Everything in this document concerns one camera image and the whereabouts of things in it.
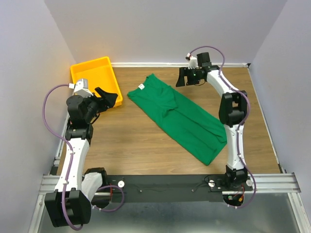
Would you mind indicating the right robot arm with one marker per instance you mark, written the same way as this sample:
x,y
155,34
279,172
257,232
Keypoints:
x,y
233,111

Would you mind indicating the yellow plastic tray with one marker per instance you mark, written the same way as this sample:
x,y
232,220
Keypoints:
x,y
99,73

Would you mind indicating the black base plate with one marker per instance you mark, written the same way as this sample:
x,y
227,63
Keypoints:
x,y
171,188

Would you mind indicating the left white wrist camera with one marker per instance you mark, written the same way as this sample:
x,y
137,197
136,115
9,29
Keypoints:
x,y
81,87

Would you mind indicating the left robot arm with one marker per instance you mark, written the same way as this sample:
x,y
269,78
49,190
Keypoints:
x,y
69,204

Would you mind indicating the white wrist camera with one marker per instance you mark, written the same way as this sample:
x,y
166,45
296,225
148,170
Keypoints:
x,y
192,61
81,87

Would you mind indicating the green t shirt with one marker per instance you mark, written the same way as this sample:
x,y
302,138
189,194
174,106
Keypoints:
x,y
196,130

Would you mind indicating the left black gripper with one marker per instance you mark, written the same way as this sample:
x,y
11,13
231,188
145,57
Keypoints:
x,y
109,99

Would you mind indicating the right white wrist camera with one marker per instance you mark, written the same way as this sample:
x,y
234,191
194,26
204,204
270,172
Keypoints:
x,y
192,61

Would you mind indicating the aluminium rail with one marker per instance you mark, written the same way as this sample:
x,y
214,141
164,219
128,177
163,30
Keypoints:
x,y
266,183
266,125
57,157

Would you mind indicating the aluminium left side rail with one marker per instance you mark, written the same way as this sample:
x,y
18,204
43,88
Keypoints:
x,y
57,157

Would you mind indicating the aluminium right side rail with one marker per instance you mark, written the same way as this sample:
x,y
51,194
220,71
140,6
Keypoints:
x,y
266,125

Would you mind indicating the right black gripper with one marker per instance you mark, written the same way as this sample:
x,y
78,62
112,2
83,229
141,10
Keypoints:
x,y
182,73

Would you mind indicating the aluminium front rail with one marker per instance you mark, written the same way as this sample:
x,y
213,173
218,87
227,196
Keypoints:
x,y
266,183

